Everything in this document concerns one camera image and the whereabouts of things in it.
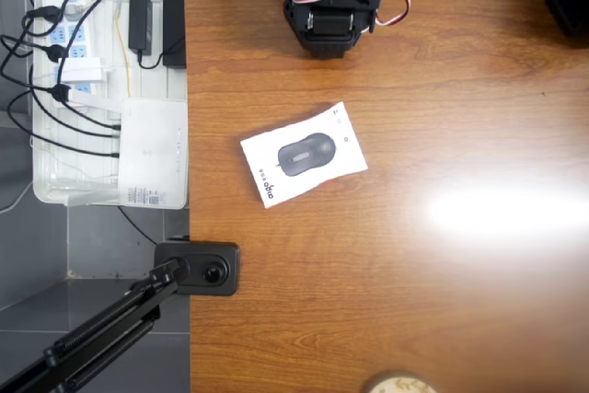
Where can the orange white mouse box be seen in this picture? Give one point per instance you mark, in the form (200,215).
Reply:
(303,179)

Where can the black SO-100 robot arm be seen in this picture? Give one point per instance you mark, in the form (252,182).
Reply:
(331,22)

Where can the black power adapter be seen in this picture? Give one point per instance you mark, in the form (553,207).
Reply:
(140,20)
(174,29)

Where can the clear bin with power strips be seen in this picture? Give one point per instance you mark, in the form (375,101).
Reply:
(156,84)

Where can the white router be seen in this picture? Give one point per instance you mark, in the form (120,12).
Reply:
(152,153)

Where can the white power strip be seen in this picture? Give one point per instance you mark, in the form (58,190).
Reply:
(76,36)

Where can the white plug charger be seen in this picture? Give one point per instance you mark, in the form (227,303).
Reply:
(83,70)

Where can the black stand clamp base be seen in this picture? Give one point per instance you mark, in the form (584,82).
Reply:
(225,282)

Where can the round wooden coaster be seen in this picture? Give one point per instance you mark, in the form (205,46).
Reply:
(400,384)

